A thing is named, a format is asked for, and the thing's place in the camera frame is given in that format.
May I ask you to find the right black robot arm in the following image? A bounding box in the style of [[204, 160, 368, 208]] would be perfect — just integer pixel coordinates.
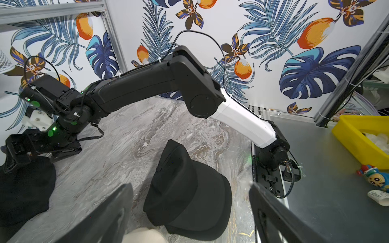
[[3, 46, 290, 173]]

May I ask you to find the yellow plastic bin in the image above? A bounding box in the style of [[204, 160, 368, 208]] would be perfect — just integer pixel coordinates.
[[332, 115, 389, 170]]

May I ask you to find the small cartoon figurine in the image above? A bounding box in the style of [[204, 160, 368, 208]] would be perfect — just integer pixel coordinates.
[[356, 165, 389, 192]]

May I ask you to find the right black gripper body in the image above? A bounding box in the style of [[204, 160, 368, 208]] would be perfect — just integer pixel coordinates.
[[5, 121, 82, 166]]

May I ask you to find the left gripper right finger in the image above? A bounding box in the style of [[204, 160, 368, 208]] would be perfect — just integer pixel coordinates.
[[249, 182, 325, 243]]

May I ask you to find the black cap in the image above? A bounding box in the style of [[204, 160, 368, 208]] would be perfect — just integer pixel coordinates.
[[143, 140, 232, 241], [1, 157, 56, 243]]

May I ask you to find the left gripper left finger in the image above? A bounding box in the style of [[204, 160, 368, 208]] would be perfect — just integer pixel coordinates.
[[57, 183, 133, 243]]

